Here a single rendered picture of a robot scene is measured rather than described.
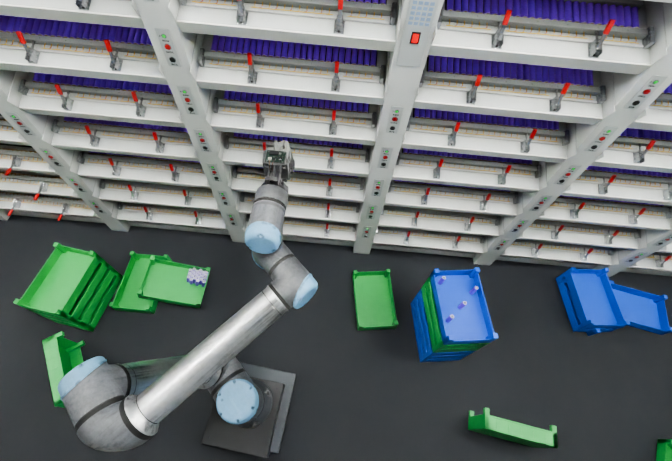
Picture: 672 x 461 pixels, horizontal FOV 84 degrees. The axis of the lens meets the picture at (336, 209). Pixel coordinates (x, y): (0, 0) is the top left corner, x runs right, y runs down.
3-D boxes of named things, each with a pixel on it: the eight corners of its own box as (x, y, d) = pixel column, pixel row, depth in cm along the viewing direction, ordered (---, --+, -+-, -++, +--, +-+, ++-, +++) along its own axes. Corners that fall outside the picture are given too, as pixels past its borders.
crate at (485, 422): (533, 447, 171) (533, 427, 175) (558, 448, 153) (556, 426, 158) (467, 429, 173) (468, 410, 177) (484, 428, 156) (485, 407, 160)
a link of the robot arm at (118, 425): (86, 485, 83) (319, 281, 98) (63, 435, 87) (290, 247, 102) (117, 473, 93) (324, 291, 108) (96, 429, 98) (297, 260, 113)
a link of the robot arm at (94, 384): (223, 391, 157) (59, 447, 88) (201, 358, 164) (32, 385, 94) (250, 366, 158) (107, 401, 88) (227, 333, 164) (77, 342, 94)
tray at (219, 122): (374, 145, 141) (377, 135, 132) (213, 130, 141) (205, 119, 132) (378, 96, 145) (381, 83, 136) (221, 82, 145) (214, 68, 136)
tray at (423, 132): (560, 163, 141) (585, 149, 127) (399, 148, 141) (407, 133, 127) (558, 113, 145) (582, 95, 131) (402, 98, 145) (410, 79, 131)
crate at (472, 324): (491, 342, 155) (499, 337, 148) (443, 344, 153) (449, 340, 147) (473, 274, 171) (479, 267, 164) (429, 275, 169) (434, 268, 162)
